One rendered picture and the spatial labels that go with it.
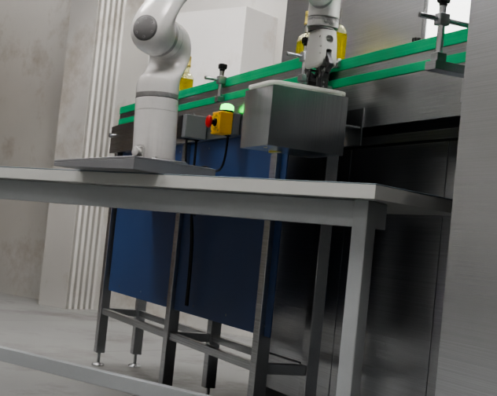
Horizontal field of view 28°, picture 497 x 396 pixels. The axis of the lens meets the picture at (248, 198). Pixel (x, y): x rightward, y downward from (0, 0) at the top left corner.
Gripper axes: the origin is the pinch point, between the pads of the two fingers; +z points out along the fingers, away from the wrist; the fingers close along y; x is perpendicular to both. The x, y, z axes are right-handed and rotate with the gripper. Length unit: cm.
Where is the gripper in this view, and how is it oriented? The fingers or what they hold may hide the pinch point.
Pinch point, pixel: (316, 87)
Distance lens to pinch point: 263.7
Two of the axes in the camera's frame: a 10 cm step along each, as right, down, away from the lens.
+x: -9.1, -1.1, -3.9
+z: -1.0, 9.9, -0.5
